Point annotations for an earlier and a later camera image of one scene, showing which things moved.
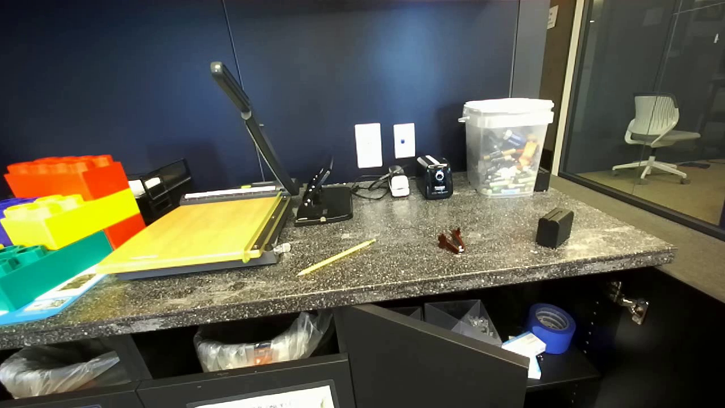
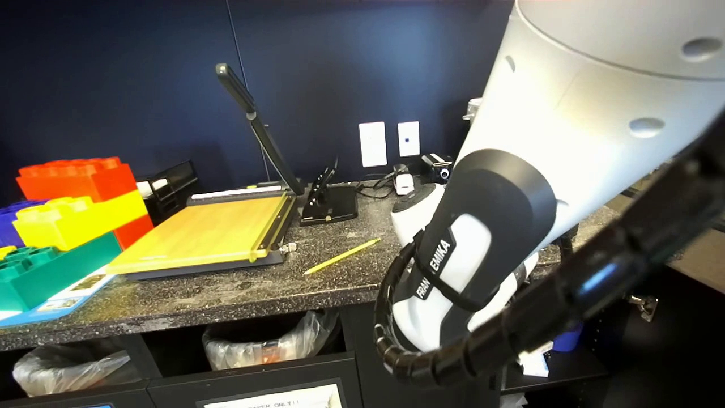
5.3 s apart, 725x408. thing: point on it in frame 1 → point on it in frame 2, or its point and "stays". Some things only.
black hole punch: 325,202 stays
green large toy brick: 27,272 stays
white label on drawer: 295,398 stays
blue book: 32,269 → 62,301
